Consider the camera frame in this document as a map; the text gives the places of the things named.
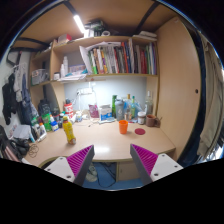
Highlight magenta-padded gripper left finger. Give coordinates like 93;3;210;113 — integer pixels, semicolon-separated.
43;144;96;187

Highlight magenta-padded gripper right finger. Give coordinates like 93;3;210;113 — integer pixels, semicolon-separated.
129;143;185;186

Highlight grey shoe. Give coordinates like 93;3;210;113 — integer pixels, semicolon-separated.
85;163;99;183

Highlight yellow drink bottle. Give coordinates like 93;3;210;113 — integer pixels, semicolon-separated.
62;115;77;146

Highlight flat round red coaster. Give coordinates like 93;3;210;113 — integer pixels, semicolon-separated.
134;127;147;136

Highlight blue-capped small bottle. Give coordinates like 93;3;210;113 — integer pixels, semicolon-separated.
50;115;60;132

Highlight brown mug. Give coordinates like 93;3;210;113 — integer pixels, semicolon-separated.
145;114;162;128

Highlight green plastic bottle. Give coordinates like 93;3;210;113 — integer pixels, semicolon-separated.
41;113;53;132

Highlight orange plastic cup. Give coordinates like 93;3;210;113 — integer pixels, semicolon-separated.
118;119;129;135

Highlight red and white canister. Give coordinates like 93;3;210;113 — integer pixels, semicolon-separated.
63;98;74;118

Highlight pink pouch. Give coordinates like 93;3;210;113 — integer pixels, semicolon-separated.
88;103;100;119

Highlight clear glass bottle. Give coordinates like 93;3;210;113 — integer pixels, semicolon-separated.
144;90;154;116

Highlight small green-capped clear bottle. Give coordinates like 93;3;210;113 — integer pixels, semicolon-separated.
129;95;137;119

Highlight blue and white box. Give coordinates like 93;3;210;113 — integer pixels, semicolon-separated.
98;104;114;122

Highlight grey metal tumbler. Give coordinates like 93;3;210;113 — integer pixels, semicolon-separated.
114;98;125;122

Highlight tall green bottle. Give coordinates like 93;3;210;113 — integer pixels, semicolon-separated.
111;94;118;119

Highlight beige hanging cloth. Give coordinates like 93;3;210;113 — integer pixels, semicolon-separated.
196;34;224;158

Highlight white power strip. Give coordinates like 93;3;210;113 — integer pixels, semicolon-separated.
76;87;94;96

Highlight wooden wardrobe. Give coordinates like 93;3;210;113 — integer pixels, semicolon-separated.
155;16;202;161

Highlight hanging dark clothes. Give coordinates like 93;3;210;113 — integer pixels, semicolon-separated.
1;61;34;126

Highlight wooden shelf unit with books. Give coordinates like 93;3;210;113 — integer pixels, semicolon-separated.
29;18;159;88

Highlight ceiling light strip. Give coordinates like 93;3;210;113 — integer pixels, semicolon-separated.
72;14;87;35

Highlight coiled black cable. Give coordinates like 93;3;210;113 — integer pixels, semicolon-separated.
27;143;40;159

